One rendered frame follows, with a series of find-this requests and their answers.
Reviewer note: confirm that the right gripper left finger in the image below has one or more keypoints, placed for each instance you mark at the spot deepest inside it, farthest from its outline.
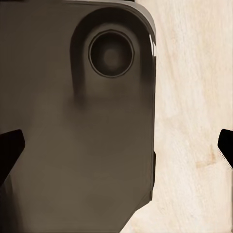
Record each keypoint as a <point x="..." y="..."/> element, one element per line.
<point x="11" y="146"/>

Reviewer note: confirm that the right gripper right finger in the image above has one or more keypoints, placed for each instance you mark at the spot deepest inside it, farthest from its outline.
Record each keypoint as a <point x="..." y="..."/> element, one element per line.
<point x="225" y="144"/>

